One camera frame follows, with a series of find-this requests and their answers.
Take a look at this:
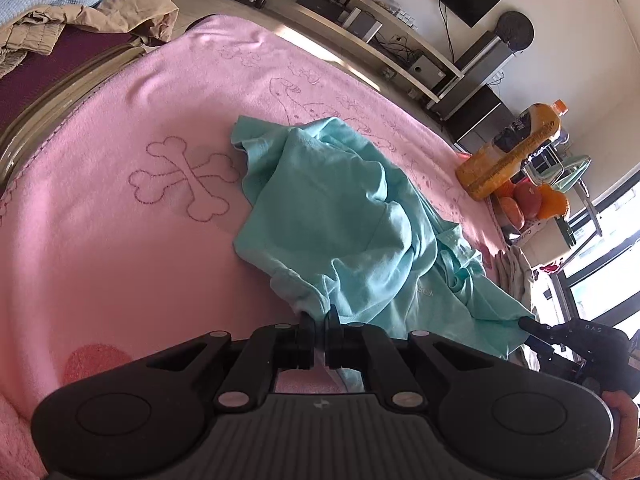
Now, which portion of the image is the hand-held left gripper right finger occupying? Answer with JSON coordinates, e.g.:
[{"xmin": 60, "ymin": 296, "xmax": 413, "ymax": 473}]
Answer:
[{"xmin": 324, "ymin": 307, "xmax": 501, "ymax": 411}]

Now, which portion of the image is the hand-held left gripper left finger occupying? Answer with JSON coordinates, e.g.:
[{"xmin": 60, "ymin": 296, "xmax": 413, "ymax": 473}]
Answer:
[{"xmin": 145, "ymin": 311, "xmax": 319, "ymax": 413}]

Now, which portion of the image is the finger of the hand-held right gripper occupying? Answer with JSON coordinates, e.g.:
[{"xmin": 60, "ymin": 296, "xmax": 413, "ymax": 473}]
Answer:
[
  {"xmin": 517, "ymin": 316, "xmax": 566, "ymax": 343},
  {"xmin": 525, "ymin": 337, "xmax": 562, "ymax": 368}
]

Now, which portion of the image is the teal t-shirt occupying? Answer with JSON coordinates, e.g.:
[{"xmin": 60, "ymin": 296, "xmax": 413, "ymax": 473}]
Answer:
[{"xmin": 230, "ymin": 116, "xmax": 538, "ymax": 396}]

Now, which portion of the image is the person's right hand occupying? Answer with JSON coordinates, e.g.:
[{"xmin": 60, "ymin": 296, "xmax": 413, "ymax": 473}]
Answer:
[{"xmin": 602, "ymin": 390, "xmax": 640, "ymax": 480}]

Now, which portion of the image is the folded beige clothing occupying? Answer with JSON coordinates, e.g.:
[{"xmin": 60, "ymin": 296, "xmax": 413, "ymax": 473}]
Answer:
[{"xmin": 492, "ymin": 247, "xmax": 538, "ymax": 311}]

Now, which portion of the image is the white cup with green lid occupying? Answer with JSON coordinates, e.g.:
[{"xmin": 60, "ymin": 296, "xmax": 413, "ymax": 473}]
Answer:
[{"xmin": 517, "ymin": 217, "xmax": 568, "ymax": 248}]

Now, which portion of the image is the large orange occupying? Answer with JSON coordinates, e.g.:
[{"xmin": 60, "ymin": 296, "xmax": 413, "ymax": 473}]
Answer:
[{"xmin": 537, "ymin": 185, "xmax": 571, "ymax": 221}]

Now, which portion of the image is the red apple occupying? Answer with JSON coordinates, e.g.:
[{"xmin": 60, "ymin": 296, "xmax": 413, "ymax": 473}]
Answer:
[{"xmin": 512, "ymin": 180, "xmax": 543, "ymax": 221}]

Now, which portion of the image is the bowl of fruit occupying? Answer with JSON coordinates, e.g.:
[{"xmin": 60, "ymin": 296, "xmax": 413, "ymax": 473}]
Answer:
[{"xmin": 520, "ymin": 140, "xmax": 606, "ymax": 241}]

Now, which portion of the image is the orange juice bottle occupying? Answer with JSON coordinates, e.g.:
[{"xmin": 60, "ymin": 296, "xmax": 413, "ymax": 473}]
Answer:
[{"xmin": 456, "ymin": 100, "xmax": 570, "ymax": 201}]

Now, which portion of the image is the pink printed blanket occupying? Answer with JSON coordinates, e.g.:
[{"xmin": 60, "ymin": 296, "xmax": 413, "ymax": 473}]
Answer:
[{"xmin": 0, "ymin": 14, "xmax": 508, "ymax": 480}]

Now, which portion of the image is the black cabinet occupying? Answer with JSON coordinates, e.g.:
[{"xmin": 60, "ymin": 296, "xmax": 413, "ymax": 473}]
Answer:
[{"xmin": 432, "ymin": 85, "xmax": 516, "ymax": 153}]

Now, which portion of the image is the wooden television stand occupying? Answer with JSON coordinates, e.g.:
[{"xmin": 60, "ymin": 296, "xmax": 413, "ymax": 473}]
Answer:
[{"xmin": 225, "ymin": 0, "xmax": 466, "ymax": 108}]

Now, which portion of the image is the grey tower speaker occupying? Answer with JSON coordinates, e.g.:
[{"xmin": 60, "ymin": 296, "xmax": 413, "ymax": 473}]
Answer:
[{"xmin": 452, "ymin": 30, "xmax": 516, "ymax": 81}]

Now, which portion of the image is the grey subwoofer box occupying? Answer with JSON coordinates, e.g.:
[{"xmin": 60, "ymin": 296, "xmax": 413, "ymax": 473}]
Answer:
[{"xmin": 407, "ymin": 55, "xmax": 446, "ymax": 91}]

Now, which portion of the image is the round black disc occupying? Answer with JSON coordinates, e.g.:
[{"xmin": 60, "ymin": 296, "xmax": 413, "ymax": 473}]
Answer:
[{"xmin": 495, "ymin": 10, "xmax": 535, "ymax": 53}]

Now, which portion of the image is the small silver speaker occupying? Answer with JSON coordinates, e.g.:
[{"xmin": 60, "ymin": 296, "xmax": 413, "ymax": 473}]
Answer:
[{"xmin": 345, "ymin": 10, "xmax": 383, "ymax": 43}]

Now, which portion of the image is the beige crumpled clothing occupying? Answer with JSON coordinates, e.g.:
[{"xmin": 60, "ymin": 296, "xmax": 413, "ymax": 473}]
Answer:
[{"xmin": 0, "ymin": 0, "xmax": 180, "ymax": 78}]

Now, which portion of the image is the maroon chair with golden frame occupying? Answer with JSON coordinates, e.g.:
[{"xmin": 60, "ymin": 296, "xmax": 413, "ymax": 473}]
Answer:
[{"xmin": 0, "ymin": 15, "xmax": 151, "ymax": 181}]

